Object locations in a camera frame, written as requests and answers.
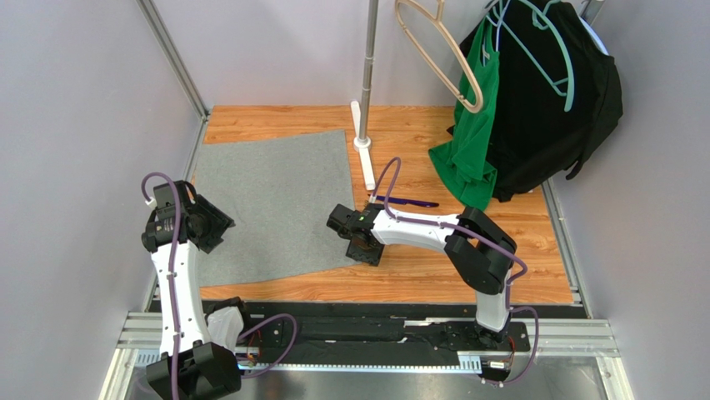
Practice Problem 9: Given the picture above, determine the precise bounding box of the grey cloth napkin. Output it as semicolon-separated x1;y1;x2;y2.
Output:
194;130;355;287

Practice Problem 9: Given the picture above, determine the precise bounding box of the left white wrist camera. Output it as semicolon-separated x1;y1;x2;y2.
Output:
145;197;157;210

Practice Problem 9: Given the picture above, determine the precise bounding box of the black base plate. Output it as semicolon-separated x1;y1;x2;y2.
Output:
149;299;531;368

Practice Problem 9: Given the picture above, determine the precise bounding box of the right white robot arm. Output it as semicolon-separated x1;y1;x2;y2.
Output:
326;203;521;333

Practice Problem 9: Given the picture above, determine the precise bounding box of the teal clothes hanger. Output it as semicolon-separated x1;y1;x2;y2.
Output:
485;1;577;113

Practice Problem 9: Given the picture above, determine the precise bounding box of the green shirt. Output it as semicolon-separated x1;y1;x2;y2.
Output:
428;21;500;210

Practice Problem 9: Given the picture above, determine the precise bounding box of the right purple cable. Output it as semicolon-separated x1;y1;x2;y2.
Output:
370;157;540;387

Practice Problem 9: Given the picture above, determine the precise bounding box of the metal stand pole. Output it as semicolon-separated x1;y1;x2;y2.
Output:
357;0;379;147

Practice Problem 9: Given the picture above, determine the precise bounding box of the beige clothes hanger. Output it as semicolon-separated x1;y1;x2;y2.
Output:
394;0;486;113

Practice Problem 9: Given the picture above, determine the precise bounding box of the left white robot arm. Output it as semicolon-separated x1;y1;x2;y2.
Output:
141;180;244;399

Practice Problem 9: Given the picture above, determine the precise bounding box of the black shirt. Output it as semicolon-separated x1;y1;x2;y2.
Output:
487;1;623;202

